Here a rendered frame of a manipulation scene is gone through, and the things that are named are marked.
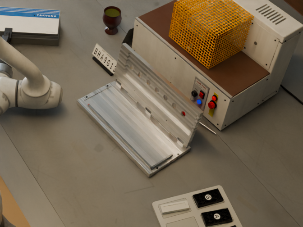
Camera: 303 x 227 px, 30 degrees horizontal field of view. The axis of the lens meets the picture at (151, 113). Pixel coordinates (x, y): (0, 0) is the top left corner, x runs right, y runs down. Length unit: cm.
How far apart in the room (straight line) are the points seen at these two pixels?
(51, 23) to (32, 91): 47
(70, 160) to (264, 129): 78
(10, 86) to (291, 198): 110
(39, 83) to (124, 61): 36
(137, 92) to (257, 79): 46
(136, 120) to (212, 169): 35
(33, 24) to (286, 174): 120
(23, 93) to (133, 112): 43
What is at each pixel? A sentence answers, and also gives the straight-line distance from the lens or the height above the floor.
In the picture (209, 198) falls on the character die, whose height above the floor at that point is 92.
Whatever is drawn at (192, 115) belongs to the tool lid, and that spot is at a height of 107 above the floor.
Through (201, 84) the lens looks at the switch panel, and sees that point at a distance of 218.
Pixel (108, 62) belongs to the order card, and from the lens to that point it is 238.
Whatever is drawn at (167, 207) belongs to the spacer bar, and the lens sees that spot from 197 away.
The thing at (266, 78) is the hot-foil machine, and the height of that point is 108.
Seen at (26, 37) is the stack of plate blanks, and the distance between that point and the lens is 248.
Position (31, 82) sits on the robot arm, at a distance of 205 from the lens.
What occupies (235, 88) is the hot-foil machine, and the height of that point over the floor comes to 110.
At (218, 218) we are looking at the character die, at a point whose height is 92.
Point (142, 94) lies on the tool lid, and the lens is 219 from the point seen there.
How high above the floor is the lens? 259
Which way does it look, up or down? 49 degrees down
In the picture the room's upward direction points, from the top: 9 degrees clockwise
